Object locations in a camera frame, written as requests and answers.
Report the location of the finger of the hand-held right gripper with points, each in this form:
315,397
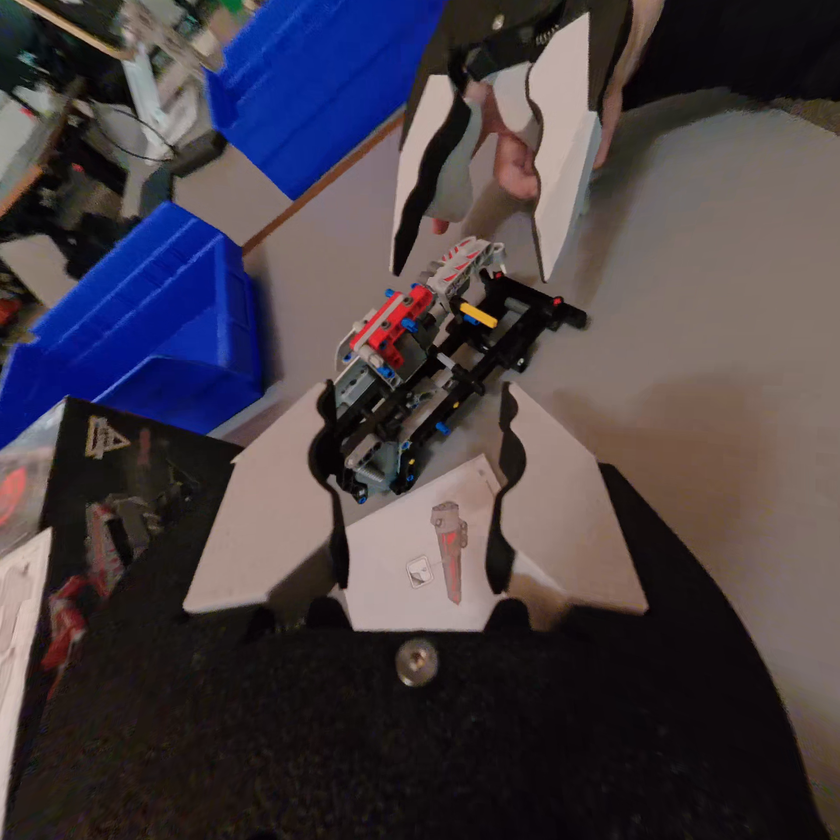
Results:
417,170
568,151

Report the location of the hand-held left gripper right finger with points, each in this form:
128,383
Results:
564,525

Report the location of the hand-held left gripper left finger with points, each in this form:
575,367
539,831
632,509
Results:
262,525

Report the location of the toy brick vehicle model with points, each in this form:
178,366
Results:
387,331

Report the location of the person's right forearm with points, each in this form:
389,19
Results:
735,46

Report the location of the person's right hand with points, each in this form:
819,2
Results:
515,167

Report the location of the blue storage bin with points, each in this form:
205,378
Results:
315,85
151,315

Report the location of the white instruction booklet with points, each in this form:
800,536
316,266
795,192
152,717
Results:
394,558

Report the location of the black toy box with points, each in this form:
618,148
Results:
131,472

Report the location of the black power adapter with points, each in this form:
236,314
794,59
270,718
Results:
197,154

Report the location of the white printed paper sheet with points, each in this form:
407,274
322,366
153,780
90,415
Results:
19,623

